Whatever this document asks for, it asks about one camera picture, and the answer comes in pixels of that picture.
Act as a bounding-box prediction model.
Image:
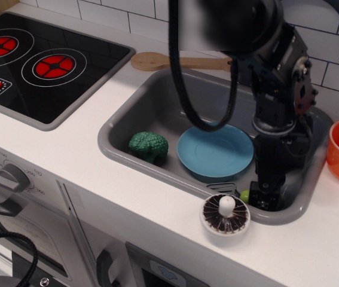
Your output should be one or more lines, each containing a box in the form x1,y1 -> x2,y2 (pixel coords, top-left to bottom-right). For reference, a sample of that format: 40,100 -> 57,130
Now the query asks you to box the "green toy broccoli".
129,132 -> 169,164

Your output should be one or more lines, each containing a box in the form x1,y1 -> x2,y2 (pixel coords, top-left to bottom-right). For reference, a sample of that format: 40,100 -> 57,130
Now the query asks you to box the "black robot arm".
169,1 -> 317,211

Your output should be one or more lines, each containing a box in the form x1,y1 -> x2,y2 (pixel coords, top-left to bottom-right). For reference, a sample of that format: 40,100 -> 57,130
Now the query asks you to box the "blue plate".
177,125 -> 254,183

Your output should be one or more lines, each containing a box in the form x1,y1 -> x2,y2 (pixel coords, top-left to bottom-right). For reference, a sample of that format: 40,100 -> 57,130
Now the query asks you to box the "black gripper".
248,115 -> 313,212

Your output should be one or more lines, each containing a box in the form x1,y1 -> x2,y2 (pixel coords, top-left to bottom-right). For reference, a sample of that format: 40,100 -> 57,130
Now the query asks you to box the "grey sink basin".
97,69 -> 332,225

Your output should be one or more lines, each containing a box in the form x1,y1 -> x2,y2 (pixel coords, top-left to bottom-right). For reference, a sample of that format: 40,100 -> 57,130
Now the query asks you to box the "black toy stove top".
0,13 -> 135,131

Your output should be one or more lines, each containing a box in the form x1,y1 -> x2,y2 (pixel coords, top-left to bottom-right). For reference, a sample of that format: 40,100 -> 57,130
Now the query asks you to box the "grey oven knob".
0,164 -> 30,193

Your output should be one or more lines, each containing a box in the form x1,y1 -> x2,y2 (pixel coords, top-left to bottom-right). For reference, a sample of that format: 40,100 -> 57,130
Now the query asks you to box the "wooden spoon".
130,52 -> 232,72

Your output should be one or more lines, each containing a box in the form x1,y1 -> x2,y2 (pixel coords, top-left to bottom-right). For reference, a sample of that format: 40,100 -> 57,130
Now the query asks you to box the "toy oven door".
0,143 -> 98,287

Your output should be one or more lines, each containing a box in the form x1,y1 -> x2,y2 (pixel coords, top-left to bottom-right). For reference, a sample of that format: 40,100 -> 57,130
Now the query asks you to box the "toy mushroom slice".
199,194 -> 251,245

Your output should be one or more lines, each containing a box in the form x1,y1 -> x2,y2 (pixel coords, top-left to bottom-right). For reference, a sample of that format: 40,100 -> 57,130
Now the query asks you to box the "green handled grey spatula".
207,182 -> 250,203

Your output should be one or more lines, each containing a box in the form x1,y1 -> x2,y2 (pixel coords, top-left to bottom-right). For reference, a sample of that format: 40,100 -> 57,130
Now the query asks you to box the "grey cabinet handle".
96,249 -> 121,287

